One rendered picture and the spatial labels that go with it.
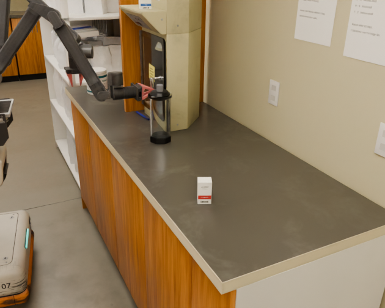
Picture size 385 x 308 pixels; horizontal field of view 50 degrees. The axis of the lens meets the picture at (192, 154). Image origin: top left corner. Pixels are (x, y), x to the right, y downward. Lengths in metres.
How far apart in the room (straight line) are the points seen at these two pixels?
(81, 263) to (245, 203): 1.50
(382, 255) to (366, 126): 0.45
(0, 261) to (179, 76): 1.33
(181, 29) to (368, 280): 1.28
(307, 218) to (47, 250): 1.90
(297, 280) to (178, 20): 1.21
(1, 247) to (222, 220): 1.48
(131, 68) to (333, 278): 1.47
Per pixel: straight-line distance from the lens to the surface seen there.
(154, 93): 1.85
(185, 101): 2.05
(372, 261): 1.56
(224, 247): 1.26
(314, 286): 1.41
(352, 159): 1.69
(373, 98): 1.58
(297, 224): 1.40
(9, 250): 2.49
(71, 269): 2.71
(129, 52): 2.28
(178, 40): 1.96
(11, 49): 1.95
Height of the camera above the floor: 1.70
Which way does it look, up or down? 25 degrees down
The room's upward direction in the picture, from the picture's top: 1 degrees clockwise
